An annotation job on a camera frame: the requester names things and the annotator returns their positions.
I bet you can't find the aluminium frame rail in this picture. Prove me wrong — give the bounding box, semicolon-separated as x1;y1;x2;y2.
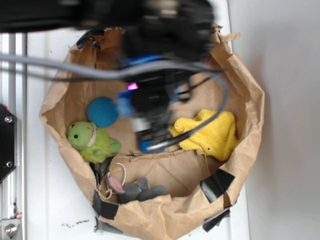
0;31;28;240

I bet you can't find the blue plastic bottle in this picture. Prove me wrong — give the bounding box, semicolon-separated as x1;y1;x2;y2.
131;117;165;153

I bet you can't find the yellow microfibre cloth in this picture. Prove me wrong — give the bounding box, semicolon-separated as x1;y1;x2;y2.
168;109;238;162

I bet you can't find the grey braided cable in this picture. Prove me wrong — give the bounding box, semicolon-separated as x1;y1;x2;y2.
0;53;231;153

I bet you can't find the blue textured ball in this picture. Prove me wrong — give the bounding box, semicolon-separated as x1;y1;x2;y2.
86;97;119;128

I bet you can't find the green plush toy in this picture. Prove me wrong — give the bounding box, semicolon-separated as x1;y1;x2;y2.
66;121;122;164

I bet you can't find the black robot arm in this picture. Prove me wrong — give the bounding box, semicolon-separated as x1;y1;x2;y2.
0;0;218;145

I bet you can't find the grey plush mouse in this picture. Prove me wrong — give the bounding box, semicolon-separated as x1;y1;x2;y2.
106;176;167;204

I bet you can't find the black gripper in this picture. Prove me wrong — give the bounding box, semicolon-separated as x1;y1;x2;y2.
122;0;214;137

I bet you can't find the crumpled brown paper bag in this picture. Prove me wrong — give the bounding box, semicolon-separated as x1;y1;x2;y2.
40;25;265;240

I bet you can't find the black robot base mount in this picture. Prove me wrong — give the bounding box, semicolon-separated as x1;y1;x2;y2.
0;104;17;184

